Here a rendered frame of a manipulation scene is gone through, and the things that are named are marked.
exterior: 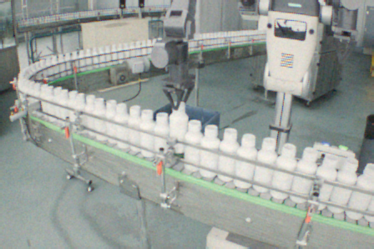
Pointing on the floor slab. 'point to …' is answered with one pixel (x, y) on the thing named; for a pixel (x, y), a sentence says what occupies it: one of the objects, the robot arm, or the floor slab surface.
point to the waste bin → (366, 146)
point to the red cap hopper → (37, 14)
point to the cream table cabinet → (114, 35)
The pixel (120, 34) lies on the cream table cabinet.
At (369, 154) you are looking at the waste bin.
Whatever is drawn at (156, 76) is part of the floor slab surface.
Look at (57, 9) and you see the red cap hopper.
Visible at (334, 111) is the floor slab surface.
